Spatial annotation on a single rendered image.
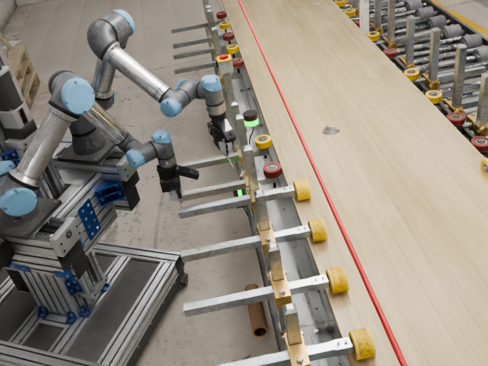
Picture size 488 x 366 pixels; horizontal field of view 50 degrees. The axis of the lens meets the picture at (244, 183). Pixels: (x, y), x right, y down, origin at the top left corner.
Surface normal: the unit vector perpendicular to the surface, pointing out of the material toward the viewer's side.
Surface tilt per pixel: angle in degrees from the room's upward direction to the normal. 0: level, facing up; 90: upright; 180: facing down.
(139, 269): 0
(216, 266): 0
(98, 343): 0
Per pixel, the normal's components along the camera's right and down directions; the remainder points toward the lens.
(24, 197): 0.52, 0.51
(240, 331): -0.15, -0.80
